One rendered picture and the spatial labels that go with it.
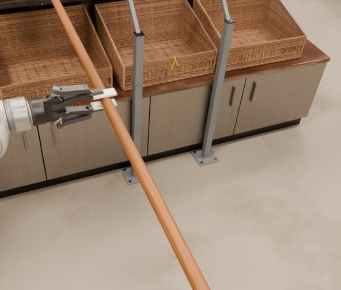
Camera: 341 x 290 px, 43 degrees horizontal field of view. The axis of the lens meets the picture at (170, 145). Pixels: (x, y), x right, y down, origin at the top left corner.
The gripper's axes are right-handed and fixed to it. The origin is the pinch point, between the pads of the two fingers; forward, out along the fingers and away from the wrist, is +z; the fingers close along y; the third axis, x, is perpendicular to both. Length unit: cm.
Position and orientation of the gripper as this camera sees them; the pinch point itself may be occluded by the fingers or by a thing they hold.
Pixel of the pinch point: (103, 99)
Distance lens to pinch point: 122.6
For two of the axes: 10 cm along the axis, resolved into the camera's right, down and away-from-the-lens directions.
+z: 9.1, -2.1, 3.4
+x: 4.0, 6.5, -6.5
